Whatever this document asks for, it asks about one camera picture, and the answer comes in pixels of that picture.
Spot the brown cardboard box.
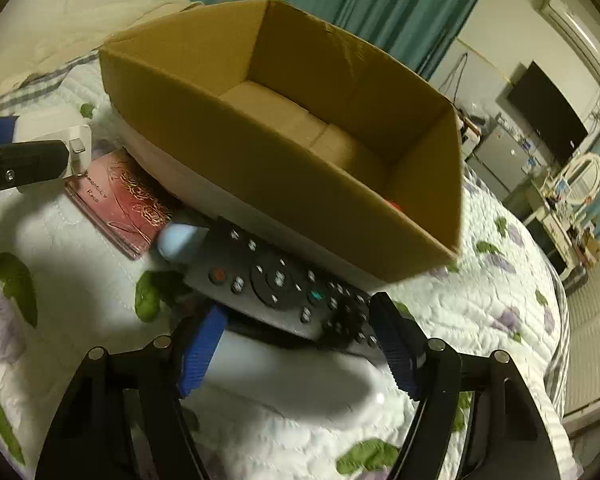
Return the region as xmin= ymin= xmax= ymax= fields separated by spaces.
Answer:
xmin=99 ymin=0 xmax=463 ymax=287

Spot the white dressing table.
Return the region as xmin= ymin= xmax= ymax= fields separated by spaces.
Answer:
xmin=522 ymin=181 xmax=600 ymax=282

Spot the light blue earbud case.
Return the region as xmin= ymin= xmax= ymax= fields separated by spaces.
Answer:
xmin=157 ymin=222 xmax=209 ymax=264

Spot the black remote control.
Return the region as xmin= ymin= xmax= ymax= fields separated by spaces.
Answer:
xmin=185 ymin=219 xmax=385 ymax=365

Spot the black wall television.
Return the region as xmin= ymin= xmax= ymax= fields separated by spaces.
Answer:
xmin=506 ymin=62 xmax=588 ymax=165

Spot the white power adapter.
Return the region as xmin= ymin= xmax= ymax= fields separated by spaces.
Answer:
xmin=14 ymin=105 xmax=92 ymax=188

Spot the red small object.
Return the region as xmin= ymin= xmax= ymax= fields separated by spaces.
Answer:
xmin=386 ymin=200 xmax=403 ymax=212

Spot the cream pillow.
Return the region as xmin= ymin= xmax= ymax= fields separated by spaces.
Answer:
xmin=0 ymin=0 xmax=194 ymax=96

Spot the white air conditioner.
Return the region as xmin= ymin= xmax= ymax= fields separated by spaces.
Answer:
xmin=540 ymin=0 xmax=600 ymax=86

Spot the silver mini fridge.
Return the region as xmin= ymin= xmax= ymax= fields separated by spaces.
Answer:
xmin=467 ymin=126 xmax=529 ymax=200

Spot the white oval vanity mirror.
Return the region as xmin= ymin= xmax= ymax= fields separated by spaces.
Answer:
xmin=554 ymin=153 xmax=600 ymax=206

